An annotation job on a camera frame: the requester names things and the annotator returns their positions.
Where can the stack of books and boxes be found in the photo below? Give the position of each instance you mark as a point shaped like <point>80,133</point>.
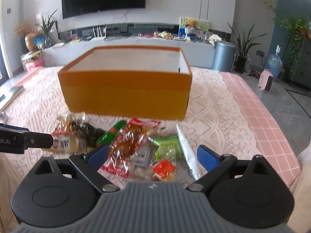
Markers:
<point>31,60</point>

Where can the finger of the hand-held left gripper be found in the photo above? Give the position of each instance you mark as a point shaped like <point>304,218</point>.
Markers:
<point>38,139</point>

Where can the red clear packet of meat snack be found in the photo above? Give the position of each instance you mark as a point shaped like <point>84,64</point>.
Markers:
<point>126,145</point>

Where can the blue water bottle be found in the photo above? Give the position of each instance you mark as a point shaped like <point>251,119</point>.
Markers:
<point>274,64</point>

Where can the pink checked tablecloth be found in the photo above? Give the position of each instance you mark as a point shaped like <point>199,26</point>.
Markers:
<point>264,126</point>

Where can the potted long-leaf plant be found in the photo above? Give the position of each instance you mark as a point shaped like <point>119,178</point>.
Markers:
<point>243,51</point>

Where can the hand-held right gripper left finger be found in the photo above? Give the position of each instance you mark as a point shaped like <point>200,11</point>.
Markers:
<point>98,153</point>

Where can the dried yellow flowers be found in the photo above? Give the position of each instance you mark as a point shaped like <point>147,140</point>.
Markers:
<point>22,28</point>

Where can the orange cardboard box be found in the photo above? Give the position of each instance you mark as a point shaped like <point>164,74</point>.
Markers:
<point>126,94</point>

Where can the white round ornament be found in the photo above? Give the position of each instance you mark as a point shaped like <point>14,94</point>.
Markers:
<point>215,39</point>

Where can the pile of yellow snack bags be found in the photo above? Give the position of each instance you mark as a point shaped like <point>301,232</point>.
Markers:
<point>164,35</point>

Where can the white stick packet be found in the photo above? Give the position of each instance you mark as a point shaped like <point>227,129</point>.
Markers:
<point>188,154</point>

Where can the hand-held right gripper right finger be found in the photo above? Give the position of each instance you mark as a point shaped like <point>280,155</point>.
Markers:
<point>206,156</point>

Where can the small red candy packet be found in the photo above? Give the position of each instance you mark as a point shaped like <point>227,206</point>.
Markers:
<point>164,169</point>

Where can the green snack packet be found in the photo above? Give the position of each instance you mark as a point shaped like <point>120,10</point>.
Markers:
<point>112,132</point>

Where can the white router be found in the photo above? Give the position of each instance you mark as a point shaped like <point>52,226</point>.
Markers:
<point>99,35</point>

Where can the green plant in glass vase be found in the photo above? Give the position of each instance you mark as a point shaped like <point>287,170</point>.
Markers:
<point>48,29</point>

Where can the grey television cabinet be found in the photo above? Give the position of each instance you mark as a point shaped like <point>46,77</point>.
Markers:
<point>136,41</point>

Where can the pink fan heater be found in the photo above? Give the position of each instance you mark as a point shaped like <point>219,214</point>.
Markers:
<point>265,81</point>

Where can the clear packet of brown snacks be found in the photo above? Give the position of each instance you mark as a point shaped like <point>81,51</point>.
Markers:
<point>69,136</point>

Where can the clear packet of white balls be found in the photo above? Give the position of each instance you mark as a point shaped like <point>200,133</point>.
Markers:
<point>143,155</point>

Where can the green and blue gift box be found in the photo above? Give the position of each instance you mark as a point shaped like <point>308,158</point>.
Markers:
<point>194,30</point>

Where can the light green candy packet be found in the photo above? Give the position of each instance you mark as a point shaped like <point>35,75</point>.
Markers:
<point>167,146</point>

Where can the metal trash can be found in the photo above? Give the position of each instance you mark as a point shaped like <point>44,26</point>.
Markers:
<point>223,55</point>

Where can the orange round vase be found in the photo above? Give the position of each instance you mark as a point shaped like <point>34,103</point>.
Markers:
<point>32,41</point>

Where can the brown teddy bear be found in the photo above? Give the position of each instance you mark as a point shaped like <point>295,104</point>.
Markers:
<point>191,23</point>

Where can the trailing green vine plant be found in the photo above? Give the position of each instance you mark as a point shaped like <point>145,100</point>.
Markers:
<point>295,34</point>

